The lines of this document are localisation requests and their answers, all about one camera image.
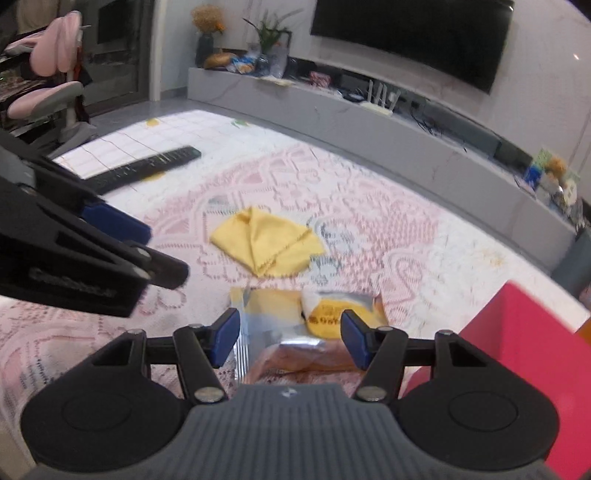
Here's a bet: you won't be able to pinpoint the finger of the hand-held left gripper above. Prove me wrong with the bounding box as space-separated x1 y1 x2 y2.
0 130 153 246
83 233 190 291

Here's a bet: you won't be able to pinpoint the red storage box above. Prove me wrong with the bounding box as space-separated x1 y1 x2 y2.
401 281 591 480

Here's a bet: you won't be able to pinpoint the bread packet with yellow label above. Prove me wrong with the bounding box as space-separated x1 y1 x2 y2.
228 286 389 385

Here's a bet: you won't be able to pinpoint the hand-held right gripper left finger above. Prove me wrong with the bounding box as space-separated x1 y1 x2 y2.
92 308 241 403

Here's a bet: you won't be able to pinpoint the black cables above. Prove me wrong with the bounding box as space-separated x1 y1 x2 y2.
408 108 468 149

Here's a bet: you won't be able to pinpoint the dark glass door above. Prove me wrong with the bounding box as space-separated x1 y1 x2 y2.
80 0 154 117

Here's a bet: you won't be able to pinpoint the pink office chair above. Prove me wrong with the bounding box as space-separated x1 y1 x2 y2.
0 10 99 154

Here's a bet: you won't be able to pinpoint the dark vase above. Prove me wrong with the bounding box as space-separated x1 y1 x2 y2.
195 33 214 69

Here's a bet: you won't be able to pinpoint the white marble television console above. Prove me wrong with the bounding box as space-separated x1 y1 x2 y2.
187 66 579 274

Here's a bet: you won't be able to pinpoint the blue snack packet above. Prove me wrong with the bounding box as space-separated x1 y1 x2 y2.
231 51 260 75

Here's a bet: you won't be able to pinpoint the brown bread loaf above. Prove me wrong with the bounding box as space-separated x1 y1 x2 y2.
203 51 239 71

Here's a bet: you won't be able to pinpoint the dried flower bouquet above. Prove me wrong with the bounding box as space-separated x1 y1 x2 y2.
191 5 227 36

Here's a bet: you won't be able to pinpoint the white router with antennas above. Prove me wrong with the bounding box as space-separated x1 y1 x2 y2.
359 78 403 116

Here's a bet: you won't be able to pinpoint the green printed card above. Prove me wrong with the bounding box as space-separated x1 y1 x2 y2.
532 146 583 186

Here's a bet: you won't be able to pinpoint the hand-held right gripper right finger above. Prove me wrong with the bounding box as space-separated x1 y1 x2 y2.
341 308 493 403

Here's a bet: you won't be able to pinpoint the green spiky potted plant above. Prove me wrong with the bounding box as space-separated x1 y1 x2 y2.
242 8 302 57

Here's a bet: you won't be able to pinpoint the yellow cloth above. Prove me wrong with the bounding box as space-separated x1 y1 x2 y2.
209 206 327 279

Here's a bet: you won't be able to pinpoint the black remote control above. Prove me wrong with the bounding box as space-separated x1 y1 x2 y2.
79 145 203 196

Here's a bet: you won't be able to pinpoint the black flat television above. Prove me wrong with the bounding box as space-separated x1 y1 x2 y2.
310 0 516 95

